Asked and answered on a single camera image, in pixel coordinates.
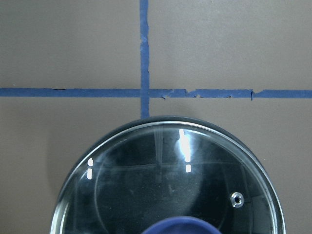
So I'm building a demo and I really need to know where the glass lid blue knob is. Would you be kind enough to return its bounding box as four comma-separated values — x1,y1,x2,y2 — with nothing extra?
50,121,286,234

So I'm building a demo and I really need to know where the blue saucepan with handle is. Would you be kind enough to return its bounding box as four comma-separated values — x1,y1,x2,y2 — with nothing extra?
57,116,283,234

